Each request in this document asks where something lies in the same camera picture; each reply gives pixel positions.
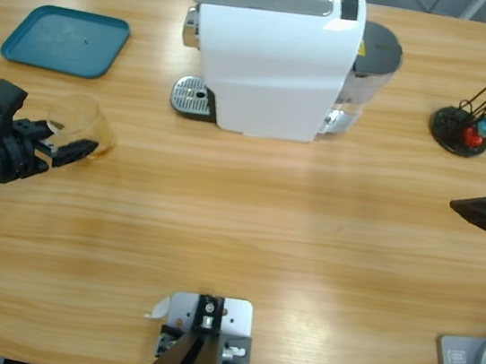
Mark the red coffee capsule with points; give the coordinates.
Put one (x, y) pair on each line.
(473, 138)

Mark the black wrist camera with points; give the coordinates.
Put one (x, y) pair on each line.
(2, 105)

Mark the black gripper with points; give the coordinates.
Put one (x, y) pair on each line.
(11, 154)

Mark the white capsule coffee machine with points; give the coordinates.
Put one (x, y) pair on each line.
(268, 68)

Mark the teal plastic tray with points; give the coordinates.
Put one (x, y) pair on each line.
(63, 43)

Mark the white mount block, dark post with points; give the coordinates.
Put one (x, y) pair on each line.
(235, 317)

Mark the white paper tag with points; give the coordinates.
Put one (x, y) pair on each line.
(158, 308)

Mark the clear glass cup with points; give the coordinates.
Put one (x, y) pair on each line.
(93, 122)

